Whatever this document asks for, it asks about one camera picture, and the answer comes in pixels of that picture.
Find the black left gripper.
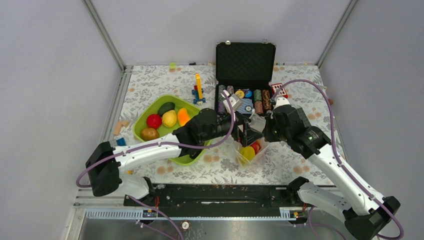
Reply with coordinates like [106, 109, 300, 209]
[201, 109, 264, 147]

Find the clear zip top bag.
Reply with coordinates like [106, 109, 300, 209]
[232, 112, 268, 167]

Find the orange yellow mango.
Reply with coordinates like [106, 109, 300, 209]
[177, 107, 191, 127]

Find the yellow lemon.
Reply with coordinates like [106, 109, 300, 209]
[161, 110, 178, 128]

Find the green starfruit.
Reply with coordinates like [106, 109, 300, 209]
[239, 146, 256, 166]

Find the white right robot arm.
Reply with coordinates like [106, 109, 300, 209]
[262, 104, 401, 240]

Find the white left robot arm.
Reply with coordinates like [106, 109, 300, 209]
[85, 108, 263, 206]

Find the black brick baseplate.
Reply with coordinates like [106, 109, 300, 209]
[296, 107, 311, 128]

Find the red toy brick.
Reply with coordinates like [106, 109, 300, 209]
[271, 83, 288, 99]

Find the floral tablecloth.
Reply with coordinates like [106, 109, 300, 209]
[119, 65, 332, 186]

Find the black poker chip case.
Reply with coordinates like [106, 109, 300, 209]
[214, 41, 277, 117]

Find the toy brick car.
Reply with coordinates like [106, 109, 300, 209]
[191, 73, 206, 106]

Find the dark green avocado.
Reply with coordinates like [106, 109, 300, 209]
[157, 102, 176, 117]

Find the red apple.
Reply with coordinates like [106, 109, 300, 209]
[146, 114, 162, 129]

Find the brown potato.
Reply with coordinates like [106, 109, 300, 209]
[140, 127, 160, 141]

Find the green plastic tray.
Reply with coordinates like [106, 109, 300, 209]
[132, 95, 213, 168]

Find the blue toy block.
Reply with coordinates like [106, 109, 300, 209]
[115, 137, 127, 146]

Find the tan wooden block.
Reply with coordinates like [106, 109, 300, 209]
[112, 120, 130, 136]

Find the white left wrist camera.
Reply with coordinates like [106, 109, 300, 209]
[222, 94, 242, 113]

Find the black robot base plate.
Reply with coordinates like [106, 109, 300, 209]
[140, 183, 310, 219]

